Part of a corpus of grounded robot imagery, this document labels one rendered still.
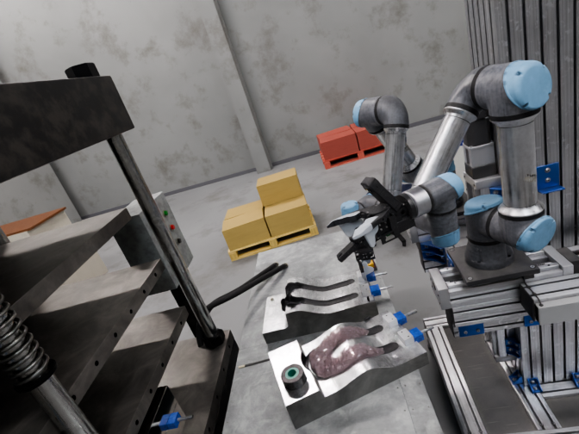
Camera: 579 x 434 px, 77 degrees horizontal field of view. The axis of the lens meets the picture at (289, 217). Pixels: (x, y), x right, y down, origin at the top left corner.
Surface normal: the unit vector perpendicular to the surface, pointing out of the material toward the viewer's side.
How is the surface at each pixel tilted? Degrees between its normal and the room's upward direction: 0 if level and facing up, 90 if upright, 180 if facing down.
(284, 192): 90
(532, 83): 83
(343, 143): 90
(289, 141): 90
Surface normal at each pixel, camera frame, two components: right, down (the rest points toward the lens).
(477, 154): -0.09, 0.41
